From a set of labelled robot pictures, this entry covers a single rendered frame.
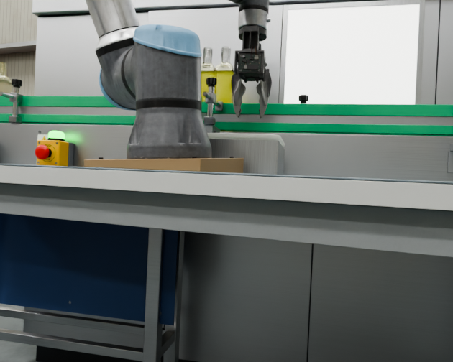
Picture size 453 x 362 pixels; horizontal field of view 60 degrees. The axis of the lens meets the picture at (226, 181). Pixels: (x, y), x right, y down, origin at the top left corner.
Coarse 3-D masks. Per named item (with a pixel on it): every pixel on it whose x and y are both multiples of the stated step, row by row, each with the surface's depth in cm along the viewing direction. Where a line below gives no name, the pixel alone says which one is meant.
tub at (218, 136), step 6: (210, 138) 87; (216, 138) 86; (222, 138) 86; (228, 138) 86; (234, 138) 85; (240, 138) 85; (246, 138) 85; (252, 138) 84; (258, 138) 84; (264, 138) 84; (270, 138) 83; (276, 138) 84; (282, 144) 101
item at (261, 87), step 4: (260, 80) 97; (260, 84) 98; (264, 84) 99; (260, 88) 99; (264, 88) 99; (260, 92) 99; (264, 92) 98; (260, 96) 99; (264, 96) 97; (260, 100) 99; (264, 100) 96; (260, 104) 99; (264, 104) 98; (260, 108) 99; (264, 108) 99; (260, 112) 99; (264, 112) 99; (260, 116) 99
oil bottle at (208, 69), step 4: (204, 64) 118; (208, 64) 118; (204, 68) 118; (208, 68) 117; (212, 68) 118; (204, 72) 118; (208, 72) 117; (212, 72) 117; (204, 76) 118; (208, 76) 117; (212, 76) 117; (204, 80) 118; (204, 84) 118; (204, 88) 118; (208, 88) 117; (204, 96) 118; (204, 100) 118
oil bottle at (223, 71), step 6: (216, 66) 117; (222, 66) 117; (228, 66) 116; (216, 72) 117; (222, 72) 116; (228, 72) 116; (216, 78) 117; (222, 78) 116; (228, 78) 116; (216, 84) 117; (222, 84) 116; (228, 84) 116; (216, 90) 117; (222, 90) 116; (228, 90) 116; (216, 96) 117; (222, 96) 116; (228, 96) 116; (228, 102) 116
